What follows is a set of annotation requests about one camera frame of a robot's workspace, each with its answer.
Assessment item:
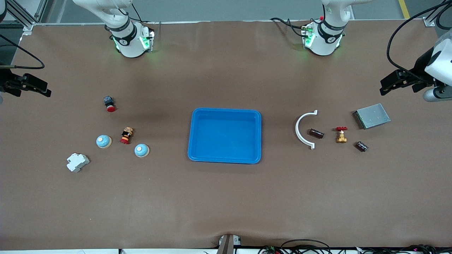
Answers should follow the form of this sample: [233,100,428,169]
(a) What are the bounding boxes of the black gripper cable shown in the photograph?
[0,34,45,69]
[387,0,452,83]

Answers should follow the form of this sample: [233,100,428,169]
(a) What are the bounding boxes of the brass valve red handle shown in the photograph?
[335,126,348,144]

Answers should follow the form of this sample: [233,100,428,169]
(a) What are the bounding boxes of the red yellow push button switch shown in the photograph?
[120,127,134,145]

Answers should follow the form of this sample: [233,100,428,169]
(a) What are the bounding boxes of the black cable bundle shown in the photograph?
[257,239,452,254]

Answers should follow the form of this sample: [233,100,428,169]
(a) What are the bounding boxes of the black right arm base cable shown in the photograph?
[130,3,161,36]

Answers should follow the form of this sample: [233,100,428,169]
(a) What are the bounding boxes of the blue plastic tray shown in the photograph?
[188,108,262,164]

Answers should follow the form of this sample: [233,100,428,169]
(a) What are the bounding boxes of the white circuit breaker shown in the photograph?
[66,152,90,173]

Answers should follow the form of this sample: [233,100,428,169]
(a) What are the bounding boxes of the black arm base cable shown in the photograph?
[270,17,305,37]
[130,3,161,36]

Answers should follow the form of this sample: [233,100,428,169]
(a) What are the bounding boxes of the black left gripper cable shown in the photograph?
[387,0,452,83]

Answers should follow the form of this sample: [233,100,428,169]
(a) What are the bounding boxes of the black left arm base cable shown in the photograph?
[270,17,305,37]

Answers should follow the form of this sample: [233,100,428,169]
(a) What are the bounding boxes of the black red emergency stop button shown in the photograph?
[103,96,117,113]

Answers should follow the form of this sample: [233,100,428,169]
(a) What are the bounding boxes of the silver metal power supply box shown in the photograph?
[352,103,392,130]

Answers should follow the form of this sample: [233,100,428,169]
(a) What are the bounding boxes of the aluminium frame profile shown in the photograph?
[0,0,48,36]
[423,0,452,28]

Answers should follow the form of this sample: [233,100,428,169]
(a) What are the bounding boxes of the white curved pipe clamp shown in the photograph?
[295,110,318,150]

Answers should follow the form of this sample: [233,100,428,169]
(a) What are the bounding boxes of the brown paper table cover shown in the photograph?
[0,19,452,251]

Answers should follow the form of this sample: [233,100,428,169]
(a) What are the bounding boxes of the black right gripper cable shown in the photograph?
[0,34,45,69]

